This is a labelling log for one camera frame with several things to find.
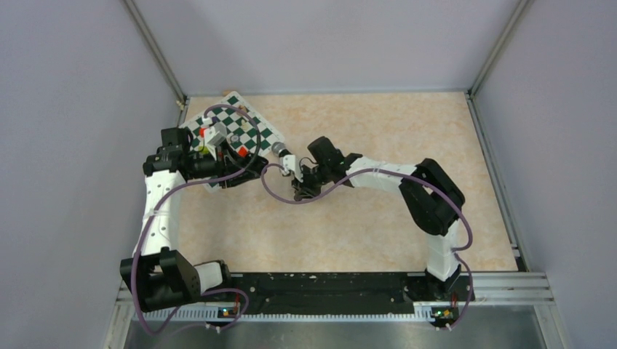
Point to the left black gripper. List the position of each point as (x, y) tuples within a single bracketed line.
[(233, 163)]

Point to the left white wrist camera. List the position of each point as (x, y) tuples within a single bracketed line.
[(214, 135)]

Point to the black silver microphone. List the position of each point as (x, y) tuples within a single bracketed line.
[(279, 149)]

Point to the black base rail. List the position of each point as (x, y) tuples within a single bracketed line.
[(341, 294)]

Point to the green white chessboard mat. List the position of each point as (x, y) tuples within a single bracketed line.
[(236, 125)]

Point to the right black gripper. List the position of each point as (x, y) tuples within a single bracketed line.
[(303, 190)]

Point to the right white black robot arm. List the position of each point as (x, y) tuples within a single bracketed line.
[(433, 200)]

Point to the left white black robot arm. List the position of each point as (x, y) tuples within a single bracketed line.
[(158, 275)]

